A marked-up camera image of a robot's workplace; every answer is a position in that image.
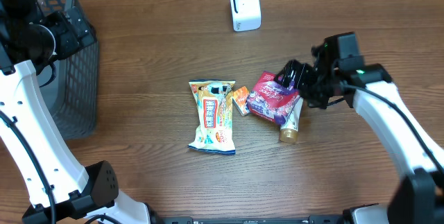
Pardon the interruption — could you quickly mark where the orange tissue pack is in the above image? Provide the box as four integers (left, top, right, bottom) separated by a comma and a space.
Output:
233, 86, 250, 116

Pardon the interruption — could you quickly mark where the yellow snack bag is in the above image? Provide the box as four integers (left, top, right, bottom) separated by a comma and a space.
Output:
188, 79, 236, 155

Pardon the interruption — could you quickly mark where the red purple pad package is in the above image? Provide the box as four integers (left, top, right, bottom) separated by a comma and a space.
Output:
246, 71, 300, 126

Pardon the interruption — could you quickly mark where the grey plastic shopping basket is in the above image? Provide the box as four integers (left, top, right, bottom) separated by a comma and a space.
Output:
37, 0, 99, 140

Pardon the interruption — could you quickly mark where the white barcode scanner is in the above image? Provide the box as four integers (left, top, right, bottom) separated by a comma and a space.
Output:
230, 0, 262, 32

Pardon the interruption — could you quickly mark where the white Pantene tube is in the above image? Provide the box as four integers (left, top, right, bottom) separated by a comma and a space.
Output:
279, 97, 304, 144

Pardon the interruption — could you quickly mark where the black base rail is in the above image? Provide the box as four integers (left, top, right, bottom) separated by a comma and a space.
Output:
162, 214, 348, 224

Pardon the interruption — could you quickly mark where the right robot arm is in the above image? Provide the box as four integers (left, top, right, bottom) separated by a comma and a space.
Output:
274, 32, 443, 224

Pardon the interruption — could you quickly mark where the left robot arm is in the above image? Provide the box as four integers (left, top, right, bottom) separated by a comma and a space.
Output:
1, 0, 158, 223

